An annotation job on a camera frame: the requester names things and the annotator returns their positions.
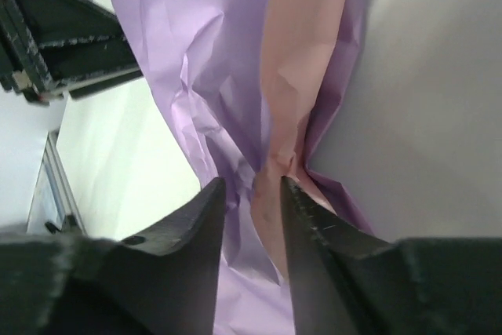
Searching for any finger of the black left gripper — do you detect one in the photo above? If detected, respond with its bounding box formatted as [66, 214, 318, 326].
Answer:
[1, 0, 141, 104]

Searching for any purple wrapping paper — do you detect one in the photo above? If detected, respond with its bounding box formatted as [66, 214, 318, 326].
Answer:
[111, 0, 369, 334]

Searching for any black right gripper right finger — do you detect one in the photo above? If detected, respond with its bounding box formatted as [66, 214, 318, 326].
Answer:
[281, 178, 501, 334]

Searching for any pink wrapping paper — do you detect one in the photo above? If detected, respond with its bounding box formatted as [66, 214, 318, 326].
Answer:
[251, 0, 345, 279]

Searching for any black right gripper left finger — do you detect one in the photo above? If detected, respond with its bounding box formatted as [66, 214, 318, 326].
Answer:
[1, 178, 226, 334]

